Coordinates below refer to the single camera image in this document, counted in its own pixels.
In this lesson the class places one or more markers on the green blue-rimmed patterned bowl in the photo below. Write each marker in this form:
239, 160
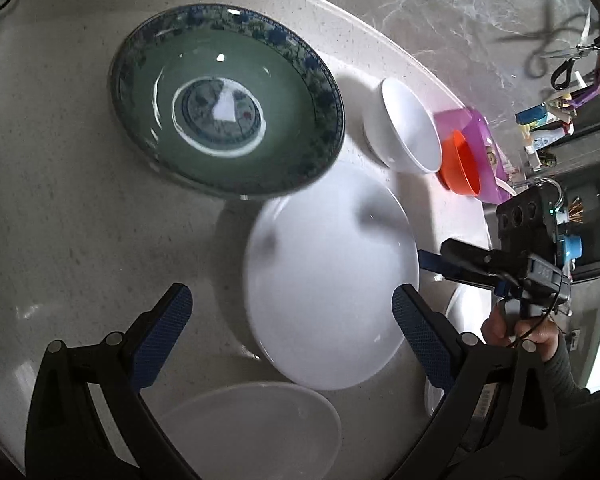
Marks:
230, 160

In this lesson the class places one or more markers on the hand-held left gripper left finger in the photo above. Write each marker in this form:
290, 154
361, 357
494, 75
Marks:
162, 340

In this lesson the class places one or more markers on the small blue box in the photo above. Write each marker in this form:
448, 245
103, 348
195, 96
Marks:
530, 115

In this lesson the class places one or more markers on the person's right hand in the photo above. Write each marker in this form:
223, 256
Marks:
542, 337

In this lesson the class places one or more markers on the round white plate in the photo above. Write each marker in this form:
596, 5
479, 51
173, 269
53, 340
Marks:
325, 280

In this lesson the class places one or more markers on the purple plastic container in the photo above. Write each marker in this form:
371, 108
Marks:
475, 125

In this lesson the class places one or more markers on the small white bowl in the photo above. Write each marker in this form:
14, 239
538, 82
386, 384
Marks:
405, 125

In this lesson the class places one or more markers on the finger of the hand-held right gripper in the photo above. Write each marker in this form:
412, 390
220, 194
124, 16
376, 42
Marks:
480, 256
432, 260

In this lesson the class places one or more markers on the person's right forearm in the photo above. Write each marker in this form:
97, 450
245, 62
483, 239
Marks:
580, 370

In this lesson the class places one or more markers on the white tube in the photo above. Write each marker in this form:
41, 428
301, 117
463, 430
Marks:
547, 140

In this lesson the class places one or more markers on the orange plastic bowl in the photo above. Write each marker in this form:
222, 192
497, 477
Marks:
455, 165

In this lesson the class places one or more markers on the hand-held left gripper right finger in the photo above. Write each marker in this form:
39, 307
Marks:
422, 335

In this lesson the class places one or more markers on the oval white plate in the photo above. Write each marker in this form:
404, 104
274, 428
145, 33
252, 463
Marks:
250, 430

